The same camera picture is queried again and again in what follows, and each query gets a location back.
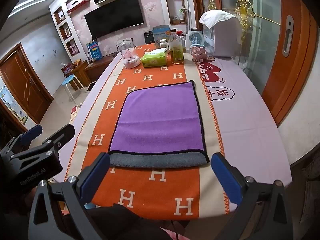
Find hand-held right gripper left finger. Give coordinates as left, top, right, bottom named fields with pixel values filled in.
left=28, top=152, right=111, bottom=240

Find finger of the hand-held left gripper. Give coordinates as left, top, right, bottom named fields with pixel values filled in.
left=0, top=124, right=43, bottom=159
left=10, top=123, right=76, bottom=161

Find green tissue pack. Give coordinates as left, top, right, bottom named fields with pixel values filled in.
left=141, top=49, right=169, bottom=69

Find orange letter-print blanket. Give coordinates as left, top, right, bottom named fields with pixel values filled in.
left=64, top=42, right=231, bottom=222

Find yellow oil bottle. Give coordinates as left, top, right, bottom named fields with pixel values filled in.
left=170, top=29, right=185, bottom=65

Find black wall television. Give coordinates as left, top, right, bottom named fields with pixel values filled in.
left=84, top=0, right=146, bottom=39

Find wooden television cabinet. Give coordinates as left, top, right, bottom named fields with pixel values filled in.
left=71, top=54, right=118, bottom=91

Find purple towel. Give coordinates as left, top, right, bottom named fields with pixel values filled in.
left=108, top=80, right=210, bottom=169

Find pink printed tablecloth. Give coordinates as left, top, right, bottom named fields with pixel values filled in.
left=53, top=44, right=293, bottom=212

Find brown wooden door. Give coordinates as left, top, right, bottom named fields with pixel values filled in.
left=0, top=42, right=54, bottom=125

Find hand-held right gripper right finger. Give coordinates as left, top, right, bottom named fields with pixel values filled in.
left=211, top=152, right=293, bottom=240

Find glass dome jar pink base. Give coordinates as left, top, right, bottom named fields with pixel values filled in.
left=119, top=40, right=141, bottom=69

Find blue cardboard box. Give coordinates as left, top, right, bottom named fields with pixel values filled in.
left=152, top=25, right=171, bottom=48

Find snow globe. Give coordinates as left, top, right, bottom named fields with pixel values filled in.
left=189, top=27, right=206, bottom=52

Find wooden display cabinet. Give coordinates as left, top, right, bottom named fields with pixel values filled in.
left=162, top=0, right=194, bottom=26

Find dark cloth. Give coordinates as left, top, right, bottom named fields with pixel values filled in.
left=86, top=203, right=177, bottom=240

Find gold hanging ornament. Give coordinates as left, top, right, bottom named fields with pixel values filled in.
left=232, top=0, right=282, bottom=46

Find red tissue box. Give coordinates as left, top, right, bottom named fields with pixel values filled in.
left=61, top=63, right=73, bottom=77

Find blue round stool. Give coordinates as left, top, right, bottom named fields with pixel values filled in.
left=61, top=74, right=84, bottom=104

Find black speaker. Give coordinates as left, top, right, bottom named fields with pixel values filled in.
left=143, top=30, right=154, bottom=45

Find wooden sliding door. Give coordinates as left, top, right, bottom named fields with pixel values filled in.
left=261, top=0, right=318, bottom=126

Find red wall shelf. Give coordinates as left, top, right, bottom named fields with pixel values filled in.
left=67, top=0, right=91, bottom=14

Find white water dispenser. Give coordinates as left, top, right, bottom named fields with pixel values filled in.
left=202, top=11, right=244, bottom=57

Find blue printed bag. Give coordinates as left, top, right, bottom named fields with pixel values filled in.
left=86, top=40, right=103, bottom=61

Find dark red-cap jar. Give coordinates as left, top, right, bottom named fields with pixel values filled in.
left=176, top=30, right=187, bottom=53

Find wall poster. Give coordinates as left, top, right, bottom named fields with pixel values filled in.
left=0, top=84, right=28, bottom=125

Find white cloth cover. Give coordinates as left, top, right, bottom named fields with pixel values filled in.
left=199, top=10, right=238, bottom=29

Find pink piggy bank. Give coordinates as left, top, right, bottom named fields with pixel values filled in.
left=190, top=45, right=208, bottom=62

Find silver door handle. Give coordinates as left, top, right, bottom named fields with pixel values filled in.
left=282, top=15, right=294, bottom=57

